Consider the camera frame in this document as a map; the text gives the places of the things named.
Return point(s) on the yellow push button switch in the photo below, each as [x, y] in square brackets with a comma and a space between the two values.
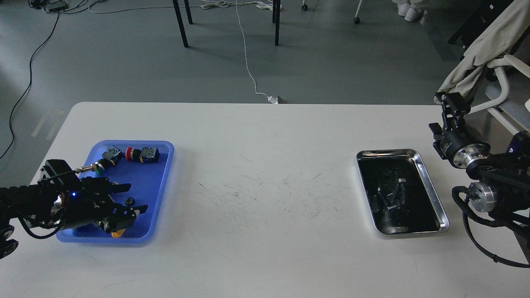
[118, 234]

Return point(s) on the black table leg right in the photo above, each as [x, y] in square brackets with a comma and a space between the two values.
[276, 9]

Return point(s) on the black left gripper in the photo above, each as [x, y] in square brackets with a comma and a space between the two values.
[68, 201]

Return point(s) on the person white shoe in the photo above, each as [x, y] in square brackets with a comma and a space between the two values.
[411, 10]

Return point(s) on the black table leg left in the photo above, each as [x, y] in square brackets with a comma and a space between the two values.
[180, 22]

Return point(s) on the white power adapter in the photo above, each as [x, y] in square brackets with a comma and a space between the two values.
[276, 100]

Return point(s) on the silver metal tray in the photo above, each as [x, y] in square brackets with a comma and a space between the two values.
[405, 205]

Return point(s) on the black table leg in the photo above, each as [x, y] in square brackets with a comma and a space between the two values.
[180, 22]
[276, 9]

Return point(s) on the green push button switch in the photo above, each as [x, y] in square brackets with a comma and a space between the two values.
[110, 158]

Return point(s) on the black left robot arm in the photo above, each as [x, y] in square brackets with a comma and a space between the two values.
[22, 203]

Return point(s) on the red push button switch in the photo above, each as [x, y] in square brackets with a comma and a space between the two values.
[144, 155]

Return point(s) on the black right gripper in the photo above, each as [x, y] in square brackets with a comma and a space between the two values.
[461, 145]

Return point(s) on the blue plastic tray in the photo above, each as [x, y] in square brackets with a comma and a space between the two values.
[147, 181]

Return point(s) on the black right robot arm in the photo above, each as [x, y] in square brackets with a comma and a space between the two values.
[500, 182]

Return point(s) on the white chair with beige cloth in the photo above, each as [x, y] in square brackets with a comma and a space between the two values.
[508, 98]

